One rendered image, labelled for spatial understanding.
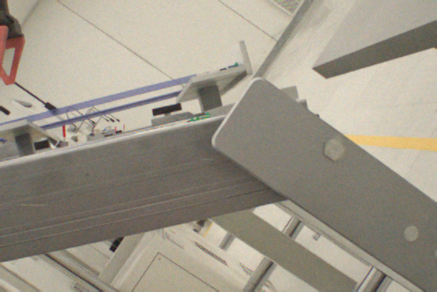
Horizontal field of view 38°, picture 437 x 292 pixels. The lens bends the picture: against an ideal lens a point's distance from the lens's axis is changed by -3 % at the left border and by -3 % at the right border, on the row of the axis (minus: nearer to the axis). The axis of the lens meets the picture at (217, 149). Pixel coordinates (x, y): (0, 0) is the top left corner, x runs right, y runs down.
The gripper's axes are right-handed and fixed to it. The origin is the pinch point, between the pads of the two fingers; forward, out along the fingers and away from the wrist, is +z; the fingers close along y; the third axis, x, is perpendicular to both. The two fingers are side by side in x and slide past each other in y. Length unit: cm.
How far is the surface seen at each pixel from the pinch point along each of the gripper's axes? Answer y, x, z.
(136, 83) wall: -749, -2, -52
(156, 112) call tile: -9.2, 22.6, 9.6
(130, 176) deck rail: 59, 21, 15
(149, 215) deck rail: 59, 22, 18
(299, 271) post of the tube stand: -29, 45, 46
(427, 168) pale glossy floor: -98, 103, 40
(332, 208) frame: 63, 32, 19
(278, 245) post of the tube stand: -29, 41, 40
